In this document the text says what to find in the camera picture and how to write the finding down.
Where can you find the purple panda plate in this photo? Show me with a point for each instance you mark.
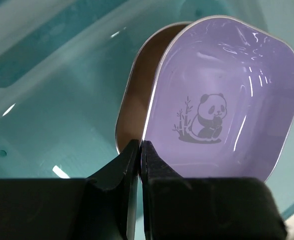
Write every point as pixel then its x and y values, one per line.
pixel 222 101

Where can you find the brown panda plate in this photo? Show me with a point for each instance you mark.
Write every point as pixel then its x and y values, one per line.
pixel 134 106

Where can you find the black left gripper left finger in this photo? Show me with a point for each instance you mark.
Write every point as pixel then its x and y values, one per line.
pixel 99 207

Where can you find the teal plastic bin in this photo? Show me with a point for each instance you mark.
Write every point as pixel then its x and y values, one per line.
pixel 64 66

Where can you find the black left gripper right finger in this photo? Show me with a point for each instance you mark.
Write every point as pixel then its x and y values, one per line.
pixel 213 208

